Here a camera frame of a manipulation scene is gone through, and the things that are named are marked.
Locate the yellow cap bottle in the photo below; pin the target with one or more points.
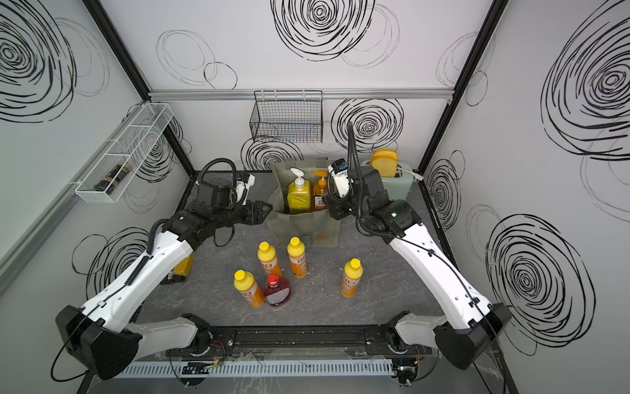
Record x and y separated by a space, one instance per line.
297 253
246 284
267 255
353 272

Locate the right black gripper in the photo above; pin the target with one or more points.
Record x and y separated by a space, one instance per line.
335 205

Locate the red soap bottle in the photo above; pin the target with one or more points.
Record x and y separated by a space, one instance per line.
277 291

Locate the toast slice front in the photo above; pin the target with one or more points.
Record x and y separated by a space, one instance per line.
385 164

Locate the green fabric shopping bag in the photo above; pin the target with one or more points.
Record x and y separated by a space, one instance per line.
316 229

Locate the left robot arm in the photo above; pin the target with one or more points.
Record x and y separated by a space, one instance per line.
102 335

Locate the black wire basket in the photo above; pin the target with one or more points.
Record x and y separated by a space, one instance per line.
295 116

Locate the orange pump soap bottle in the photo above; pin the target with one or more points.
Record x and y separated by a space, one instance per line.
319 190

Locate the white slotted cable duct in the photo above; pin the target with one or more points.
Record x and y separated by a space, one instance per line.
257 369

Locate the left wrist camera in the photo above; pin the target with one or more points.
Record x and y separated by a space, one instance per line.
244 182

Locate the toast slice back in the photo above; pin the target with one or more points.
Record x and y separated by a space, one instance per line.
387 153

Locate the toast slice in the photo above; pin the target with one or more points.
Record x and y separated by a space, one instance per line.
385 164
387 153

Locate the white wire shelf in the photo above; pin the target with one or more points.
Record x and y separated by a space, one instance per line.
138 143

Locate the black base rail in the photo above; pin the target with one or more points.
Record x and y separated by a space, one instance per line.
305 337

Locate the yellow pump soap bottle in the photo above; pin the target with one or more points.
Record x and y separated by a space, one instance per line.
299 193

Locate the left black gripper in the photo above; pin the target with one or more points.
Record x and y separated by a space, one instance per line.
255 214

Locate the dark item in shelf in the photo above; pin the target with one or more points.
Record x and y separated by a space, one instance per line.
114 177

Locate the yellow object behind left arm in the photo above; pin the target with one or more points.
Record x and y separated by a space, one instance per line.
180 272

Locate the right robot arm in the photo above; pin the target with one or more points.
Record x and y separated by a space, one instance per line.
470 322

